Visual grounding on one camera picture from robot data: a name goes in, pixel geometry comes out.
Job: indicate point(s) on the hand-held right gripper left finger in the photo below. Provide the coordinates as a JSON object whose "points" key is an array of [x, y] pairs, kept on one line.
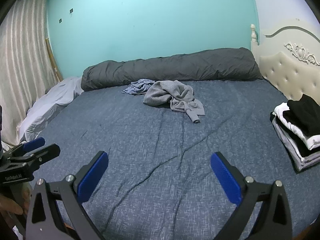
{"points": [[92, 177]]}

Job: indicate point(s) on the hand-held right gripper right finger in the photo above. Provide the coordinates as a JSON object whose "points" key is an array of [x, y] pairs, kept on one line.
{"points": [[226, 177]]}

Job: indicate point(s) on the cream tufted headboard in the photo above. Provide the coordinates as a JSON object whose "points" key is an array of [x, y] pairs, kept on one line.
{"points": [[282, 70]]}

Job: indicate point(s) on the blue-grey crumpled shorts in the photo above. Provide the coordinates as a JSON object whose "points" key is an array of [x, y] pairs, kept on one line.
{"points": [[137, 86]]}

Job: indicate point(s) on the light grey bed sheet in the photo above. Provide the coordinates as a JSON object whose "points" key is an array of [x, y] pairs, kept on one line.
{"points": [[50, 105]]}

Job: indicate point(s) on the dark grey rolled duvet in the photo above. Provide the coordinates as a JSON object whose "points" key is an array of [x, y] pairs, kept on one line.
{"points": [[175, 67]]}

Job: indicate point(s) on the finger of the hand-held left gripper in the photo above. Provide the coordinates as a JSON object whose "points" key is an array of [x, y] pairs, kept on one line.
{"points": [[33, 143], [43, 152]]}

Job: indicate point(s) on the black white folded clothes stack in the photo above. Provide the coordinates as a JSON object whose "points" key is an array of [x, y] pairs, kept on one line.
{"points": [[302, 122]]}

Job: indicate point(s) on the beige striped curtain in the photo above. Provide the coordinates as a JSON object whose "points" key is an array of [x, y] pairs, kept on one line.
{"points": [[22, 55]]}

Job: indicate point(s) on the person's left hand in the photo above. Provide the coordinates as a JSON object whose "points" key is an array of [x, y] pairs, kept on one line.
{"points": [[10, 205]]}

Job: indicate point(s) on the grey knit sweater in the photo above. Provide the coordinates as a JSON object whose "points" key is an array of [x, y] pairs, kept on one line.
{"points": [[165, 95]]}

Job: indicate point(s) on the wooden pole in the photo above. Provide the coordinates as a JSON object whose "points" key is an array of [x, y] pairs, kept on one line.
{"points": [[53, 60]]}

